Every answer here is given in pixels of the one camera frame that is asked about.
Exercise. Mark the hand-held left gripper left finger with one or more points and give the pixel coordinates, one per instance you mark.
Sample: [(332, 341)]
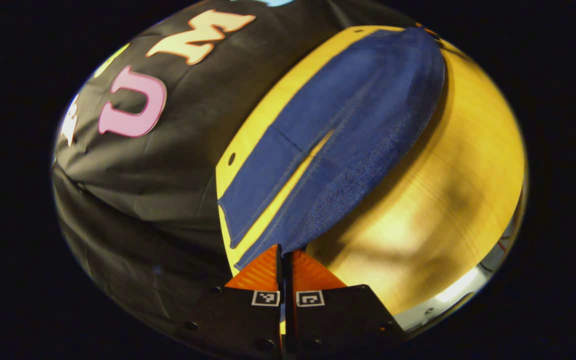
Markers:
[(238, 315)]

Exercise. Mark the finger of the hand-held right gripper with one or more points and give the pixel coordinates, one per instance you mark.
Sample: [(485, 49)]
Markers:
[(430, 31)]

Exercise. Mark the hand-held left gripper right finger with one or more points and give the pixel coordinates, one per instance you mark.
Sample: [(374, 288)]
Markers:
[(338, 315)]

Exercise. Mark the blue jeans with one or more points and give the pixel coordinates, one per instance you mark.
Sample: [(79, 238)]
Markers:
[(348, 115)]

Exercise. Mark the black backdrop cloth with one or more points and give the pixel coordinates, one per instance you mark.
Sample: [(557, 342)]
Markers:
[(168, 165)]

